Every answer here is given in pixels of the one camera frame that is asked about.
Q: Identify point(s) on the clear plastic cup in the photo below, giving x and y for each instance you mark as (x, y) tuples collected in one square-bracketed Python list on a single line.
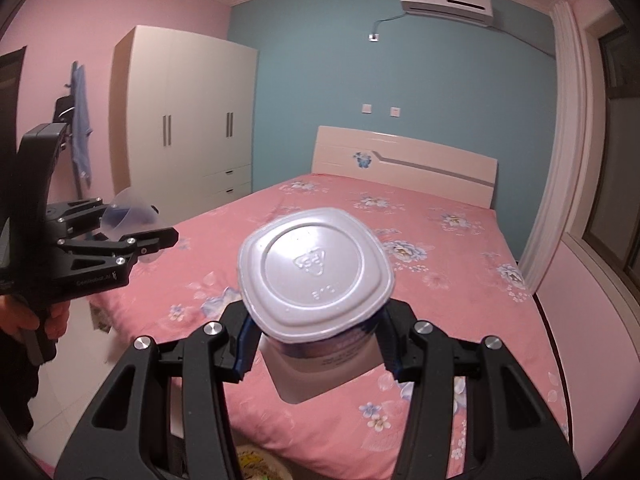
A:
[(131, 210)]

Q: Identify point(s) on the white plastic yogurt cup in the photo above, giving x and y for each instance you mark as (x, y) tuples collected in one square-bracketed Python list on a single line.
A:
[(315, 270)]

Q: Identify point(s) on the blue hanging garment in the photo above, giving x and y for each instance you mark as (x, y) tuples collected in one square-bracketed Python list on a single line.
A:
[(80, 125)]

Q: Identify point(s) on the white window moulding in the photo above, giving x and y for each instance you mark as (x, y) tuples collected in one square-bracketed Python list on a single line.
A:
[(570, 135)]

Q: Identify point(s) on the dark window frame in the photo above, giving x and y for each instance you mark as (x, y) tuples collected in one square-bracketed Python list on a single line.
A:
[(620, 160)]

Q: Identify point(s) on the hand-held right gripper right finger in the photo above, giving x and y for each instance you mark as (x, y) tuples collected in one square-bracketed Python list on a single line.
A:
[(394, 355)]

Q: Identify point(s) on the white wardrobe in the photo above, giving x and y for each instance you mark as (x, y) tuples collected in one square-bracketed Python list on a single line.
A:
[(190, 110)]

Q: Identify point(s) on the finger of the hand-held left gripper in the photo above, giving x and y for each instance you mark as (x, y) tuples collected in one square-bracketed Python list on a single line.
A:
[(100, 260), (75, 215)]

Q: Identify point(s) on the person's left hand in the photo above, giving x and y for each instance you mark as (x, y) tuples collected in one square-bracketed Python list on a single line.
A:
[(52, 320)]

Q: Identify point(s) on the white air conditioner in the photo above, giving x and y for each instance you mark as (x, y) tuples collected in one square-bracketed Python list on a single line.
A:
[(445, 2)]

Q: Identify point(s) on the pink floral bed sheet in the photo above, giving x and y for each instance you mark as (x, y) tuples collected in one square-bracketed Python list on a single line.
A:
[(450, 270)]

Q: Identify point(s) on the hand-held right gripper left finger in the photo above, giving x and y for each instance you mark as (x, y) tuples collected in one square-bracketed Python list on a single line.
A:
[(246, 347)]

